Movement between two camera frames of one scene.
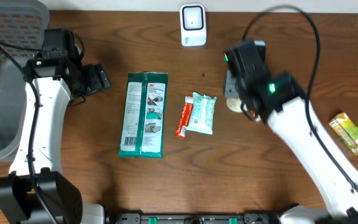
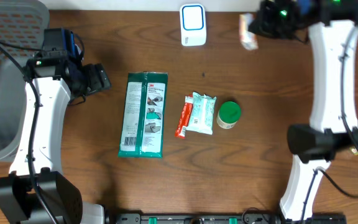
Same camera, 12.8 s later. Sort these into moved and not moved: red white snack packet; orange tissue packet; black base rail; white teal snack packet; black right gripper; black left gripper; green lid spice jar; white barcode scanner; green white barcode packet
Moved: black right gripper; orange tissue packet; green lid spice jar
Not moved: white teal snack packet; white barcode scanner; green white barcode packet; black base rail; black left gripper; red white snack packet
